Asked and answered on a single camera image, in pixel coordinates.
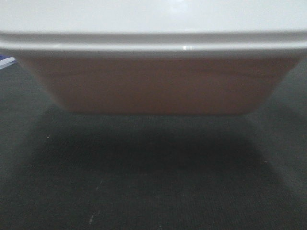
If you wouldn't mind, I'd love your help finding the white lidded storage bin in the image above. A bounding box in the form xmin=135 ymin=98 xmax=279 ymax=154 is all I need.
xmin=0 ymin=0 xmax=307 ymax=115

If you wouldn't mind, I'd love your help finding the blue crate at left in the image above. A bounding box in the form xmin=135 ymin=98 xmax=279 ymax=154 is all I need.
xmin=0 ymin=54 xmax=16 ymax=69

